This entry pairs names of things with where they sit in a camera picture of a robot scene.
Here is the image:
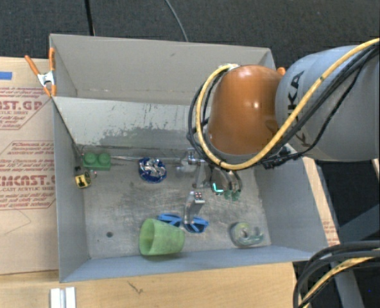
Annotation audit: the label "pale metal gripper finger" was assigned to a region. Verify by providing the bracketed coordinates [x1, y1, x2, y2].
[184, 191, 207, 230]
[176, 150, 207, 177]

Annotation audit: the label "yellow and black tape measure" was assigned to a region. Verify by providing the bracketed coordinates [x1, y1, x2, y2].
[74, 171, 92, 190]

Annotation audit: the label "brown cardboard board, red print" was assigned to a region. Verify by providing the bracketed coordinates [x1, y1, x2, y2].
[0, 55, 341, 277]

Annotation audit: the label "green plastic cup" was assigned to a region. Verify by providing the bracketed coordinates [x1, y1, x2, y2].
[139, 218, 186, 257]

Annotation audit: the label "black cylinder on white bracket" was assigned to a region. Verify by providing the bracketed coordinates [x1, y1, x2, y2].
[261, 143, 303, 170]

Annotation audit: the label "blue and silver crumpled wrapper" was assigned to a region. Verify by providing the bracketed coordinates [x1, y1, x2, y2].
[138, 157, 168, 184]

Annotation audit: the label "grey-green tape dispenser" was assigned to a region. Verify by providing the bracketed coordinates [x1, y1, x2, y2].
[229, 221, 265, 248]

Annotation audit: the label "grey metal bin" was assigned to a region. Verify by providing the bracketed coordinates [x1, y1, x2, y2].
[48, 33, 326, 284]

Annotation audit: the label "blue sunglasses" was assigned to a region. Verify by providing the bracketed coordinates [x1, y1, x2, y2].
[157, 213, 209, 234]

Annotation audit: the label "green toy brick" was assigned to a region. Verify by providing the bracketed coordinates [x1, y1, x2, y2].
[82, 152, 112, 172]

